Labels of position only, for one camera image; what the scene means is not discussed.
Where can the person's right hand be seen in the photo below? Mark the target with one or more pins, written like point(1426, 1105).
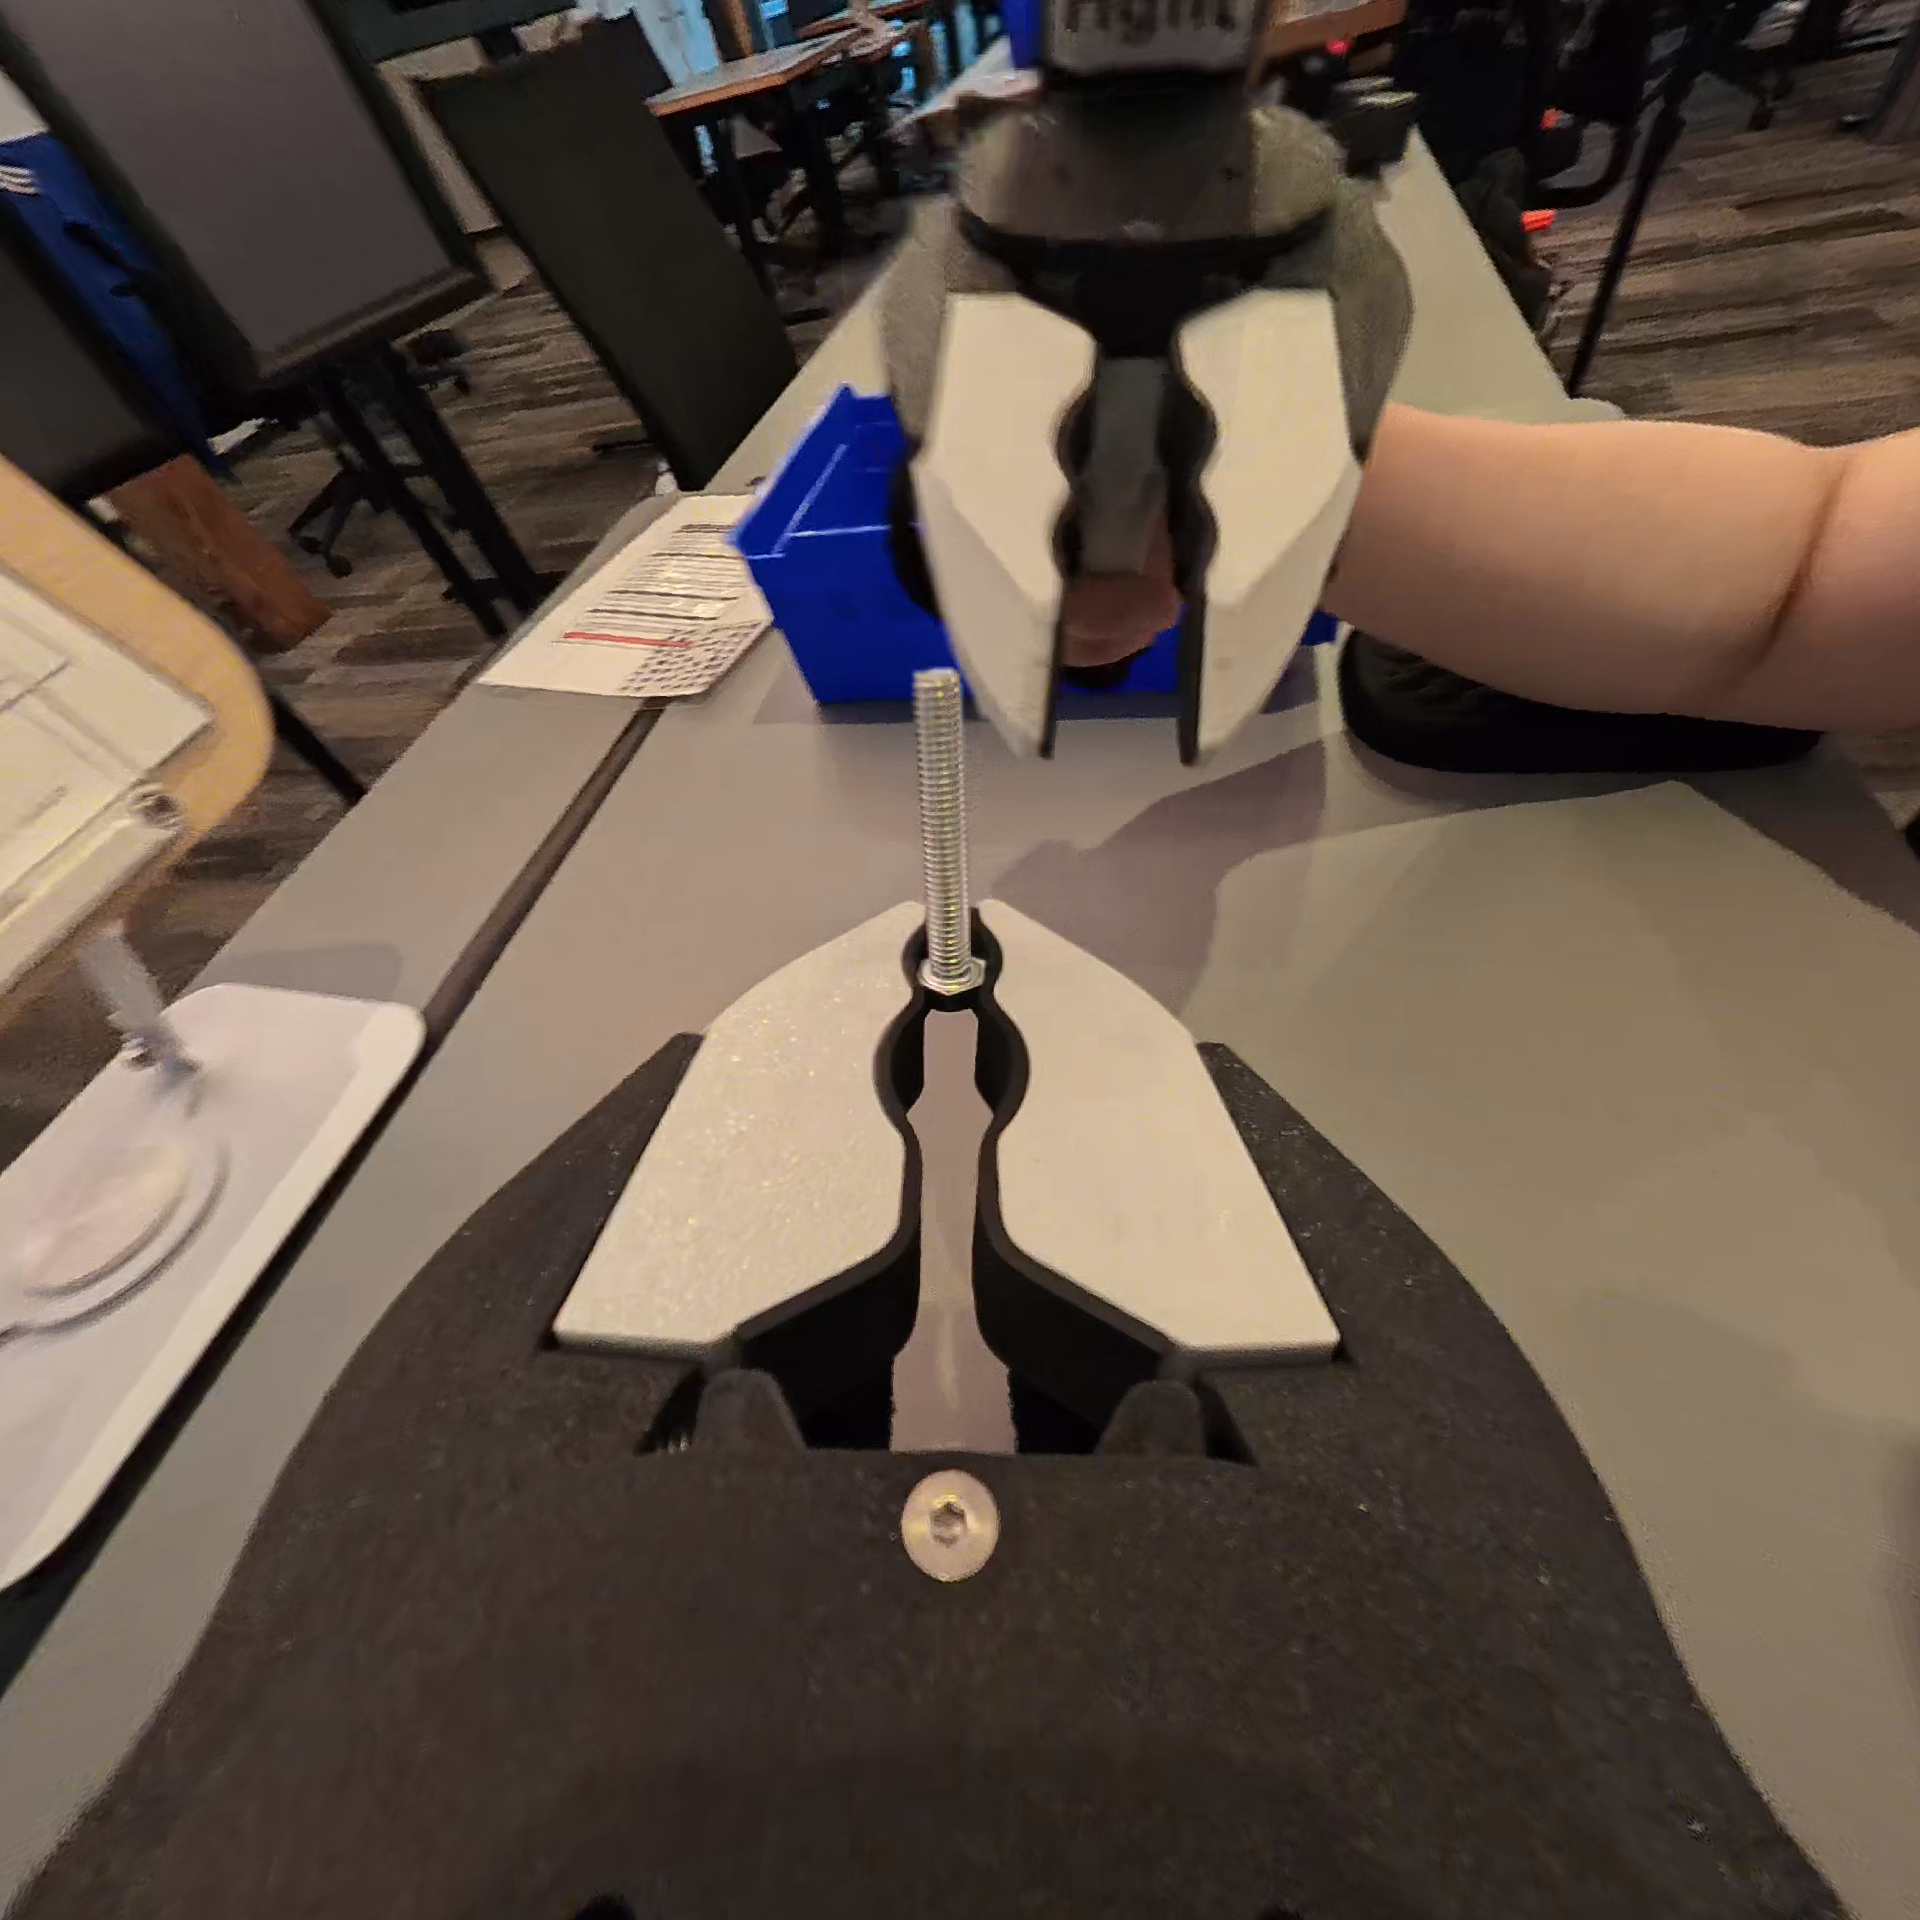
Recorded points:
point(1119, 616)

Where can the black easel board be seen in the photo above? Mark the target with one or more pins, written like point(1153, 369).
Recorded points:
point(255, 165)

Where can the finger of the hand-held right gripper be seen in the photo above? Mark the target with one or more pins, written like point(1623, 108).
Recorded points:
point(1276, 481)
point(990, 495)

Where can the brown wooden block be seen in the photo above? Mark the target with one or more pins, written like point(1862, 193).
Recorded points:
point(224, 557)

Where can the wooden desk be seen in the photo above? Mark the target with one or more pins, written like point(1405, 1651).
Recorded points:
point(750, 89)

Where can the blue plastic bin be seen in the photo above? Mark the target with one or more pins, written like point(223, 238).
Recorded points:
point(840, 600)

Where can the white document stand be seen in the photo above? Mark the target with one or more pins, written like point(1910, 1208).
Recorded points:
point(196, 1201)

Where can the printed instruction sheet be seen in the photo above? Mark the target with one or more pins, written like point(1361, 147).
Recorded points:
point(76, 720)

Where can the long thin silver bolt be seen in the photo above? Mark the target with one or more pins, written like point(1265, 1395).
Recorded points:
point(943, 809)

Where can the black wrist rest pad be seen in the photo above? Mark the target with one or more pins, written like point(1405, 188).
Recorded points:
point(1501, 720)

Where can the person's right forearm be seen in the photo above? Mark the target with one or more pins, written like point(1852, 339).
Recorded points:
point(1575, 557)

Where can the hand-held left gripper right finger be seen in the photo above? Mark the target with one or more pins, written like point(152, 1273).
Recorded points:
point(1170, 1185)

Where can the blue cloth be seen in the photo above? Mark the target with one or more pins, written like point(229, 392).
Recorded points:
point(90, 255)

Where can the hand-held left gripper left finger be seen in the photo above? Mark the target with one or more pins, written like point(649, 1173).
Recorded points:
point(750, 1185)

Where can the printed paper sheet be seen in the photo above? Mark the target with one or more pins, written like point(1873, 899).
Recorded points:
point(646, 616)

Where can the black tripod stand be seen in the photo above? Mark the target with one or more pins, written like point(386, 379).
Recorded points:
point(1636, 181)

